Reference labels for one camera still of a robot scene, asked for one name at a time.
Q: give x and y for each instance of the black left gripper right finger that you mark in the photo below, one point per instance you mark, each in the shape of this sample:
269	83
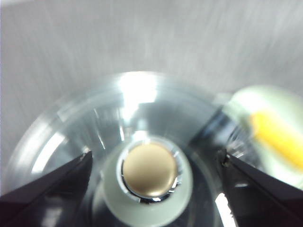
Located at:
265	203

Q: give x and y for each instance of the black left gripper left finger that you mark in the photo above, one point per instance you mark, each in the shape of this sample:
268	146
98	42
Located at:
47	189

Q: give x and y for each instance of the glass lid with green knob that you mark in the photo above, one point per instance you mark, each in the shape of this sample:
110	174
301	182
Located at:
149	170

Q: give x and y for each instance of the pale green round plate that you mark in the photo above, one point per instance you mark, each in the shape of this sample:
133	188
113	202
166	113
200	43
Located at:
267	99

